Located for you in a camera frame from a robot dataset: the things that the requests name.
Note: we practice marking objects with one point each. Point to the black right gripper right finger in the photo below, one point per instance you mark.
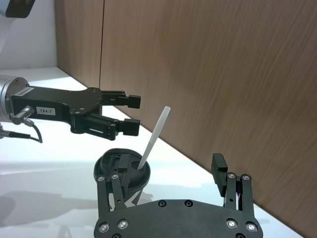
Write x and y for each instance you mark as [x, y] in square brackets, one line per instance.
[241, 193]

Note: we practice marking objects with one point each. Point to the black cup with lid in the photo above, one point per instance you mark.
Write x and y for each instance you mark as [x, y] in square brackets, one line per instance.
[138, 178]

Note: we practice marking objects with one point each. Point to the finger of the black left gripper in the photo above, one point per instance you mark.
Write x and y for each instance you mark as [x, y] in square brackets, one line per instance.
[99, 125]
[132, 101]

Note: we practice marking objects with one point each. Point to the white drinking straw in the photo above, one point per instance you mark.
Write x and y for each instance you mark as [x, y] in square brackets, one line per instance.
[154, 136]

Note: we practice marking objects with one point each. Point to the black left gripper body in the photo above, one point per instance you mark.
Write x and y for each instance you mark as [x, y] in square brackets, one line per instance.
[57, 101]

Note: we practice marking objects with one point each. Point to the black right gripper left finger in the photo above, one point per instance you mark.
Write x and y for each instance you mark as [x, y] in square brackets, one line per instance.
[116, 193]

